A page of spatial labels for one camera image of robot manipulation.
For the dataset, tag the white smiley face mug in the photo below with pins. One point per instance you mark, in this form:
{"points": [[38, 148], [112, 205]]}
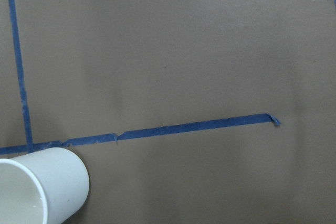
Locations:
{"points": [[47, 186]]}

